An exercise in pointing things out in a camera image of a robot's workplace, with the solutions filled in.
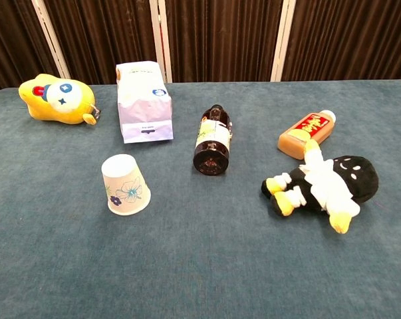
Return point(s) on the white floral paper cup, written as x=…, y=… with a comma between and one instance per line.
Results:
x=125, y=187

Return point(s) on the teal blue carpeted table surface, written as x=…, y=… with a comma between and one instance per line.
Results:
x=200, y=259

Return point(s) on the dark brown glass bottle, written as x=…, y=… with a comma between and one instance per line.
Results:
x=213, y=139

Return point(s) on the white lilac paper bag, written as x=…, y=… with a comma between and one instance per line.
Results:
x=143, y=106

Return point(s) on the orange drink bottle red label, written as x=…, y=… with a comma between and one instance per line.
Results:
x=306, y=133

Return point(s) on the dark brown curtain panel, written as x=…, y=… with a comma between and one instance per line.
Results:
x=223, y=40
x=349, y=40
x=14, y=43
x=103, y=36

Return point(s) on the black white plush doll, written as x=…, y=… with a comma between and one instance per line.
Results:
x=323, y=189

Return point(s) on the yellow one-eyed plush toy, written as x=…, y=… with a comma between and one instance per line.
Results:
x=60, y=99

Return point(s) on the white partition frame post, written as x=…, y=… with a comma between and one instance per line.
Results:
x=50, y=38
x=161, y=40
x=282, y=40

